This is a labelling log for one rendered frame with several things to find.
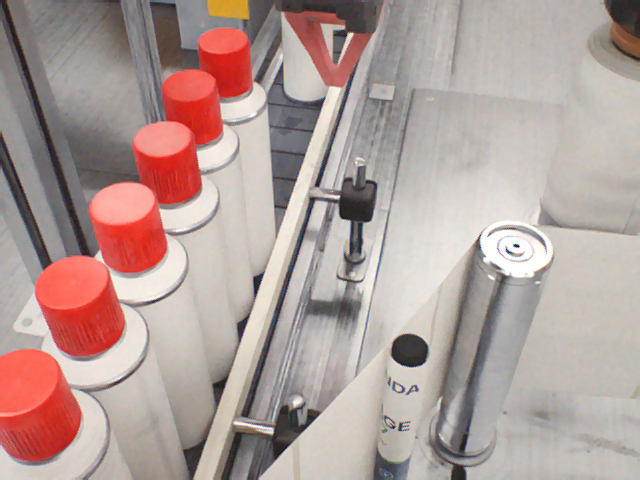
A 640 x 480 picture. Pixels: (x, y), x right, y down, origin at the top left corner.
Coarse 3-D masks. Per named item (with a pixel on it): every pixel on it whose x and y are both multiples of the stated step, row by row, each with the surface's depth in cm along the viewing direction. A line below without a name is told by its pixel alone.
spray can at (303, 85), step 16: (288, 32) 70; (288, 48) 71; (304, 48) 71; (288, 64) 73; (304, 64) 72; (288, 80) 74; (304, 80) 73; (320, 80) 74; (288, 96) 76; (304, 96) 75; (320, 96) 75
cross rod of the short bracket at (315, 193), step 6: (312, 192) 61; (318, 192) 61; (324, 192) 61; (330, 192) 61; (336, 192) 61; (312, 198) 62; (318, 198) 61; (324, 198) 61; (330, 198) 61; (336, 198) 61
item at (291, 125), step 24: (336, 48) 83; (288, 120) 74; (312, 120) 74; (336, 120) 74; (288, 144) 71; (288, 168) 68; (288, 192) 66; (240, 336) 54; (264, 360) 56; (192, 456) 47
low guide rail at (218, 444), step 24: (336, 96) 70; (312, 144) 65; (312, 168) 63; (288, 216) 59; (288, 240) 57; (288, 264) 57; (264, 288) 53; (264, 312) 52; (264, 336) 52; (240, 360) 49; (240, 384) 47; (240, 408) 47; (216, 432) 45; (216, 456) 44
